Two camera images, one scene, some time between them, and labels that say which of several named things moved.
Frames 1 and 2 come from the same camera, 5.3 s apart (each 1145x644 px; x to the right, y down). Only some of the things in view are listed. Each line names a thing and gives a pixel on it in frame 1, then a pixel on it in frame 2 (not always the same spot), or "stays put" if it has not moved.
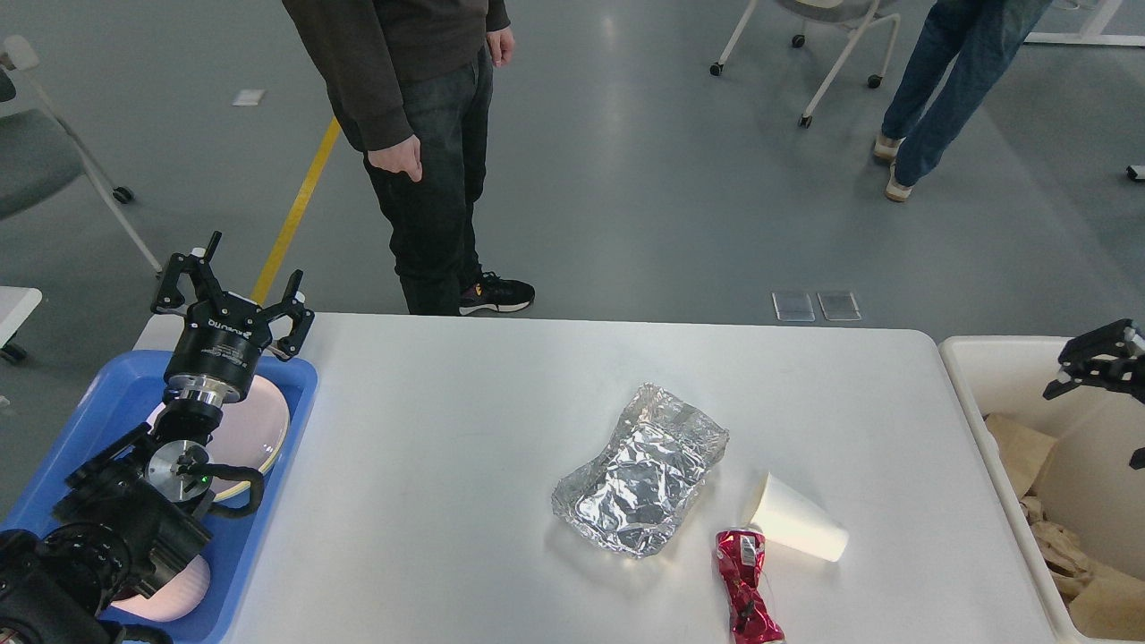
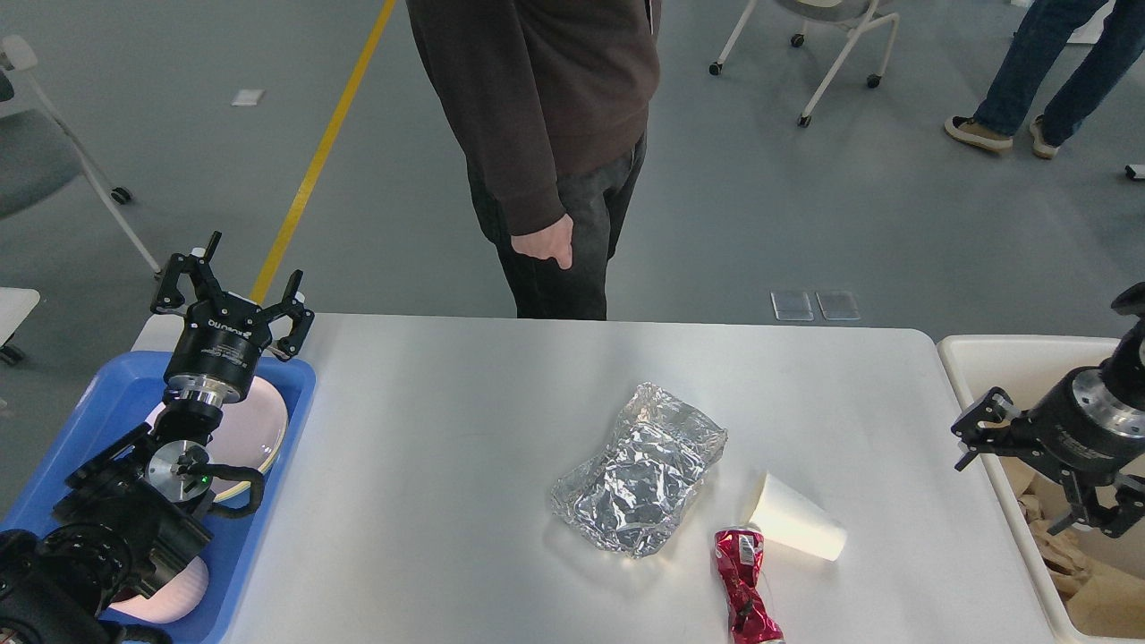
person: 964,51 → 1045,29
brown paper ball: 1065,558 stays put
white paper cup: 791,521 stays put
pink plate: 253,431 stays put
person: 413,79 → 550,102
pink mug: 178,597 stays put
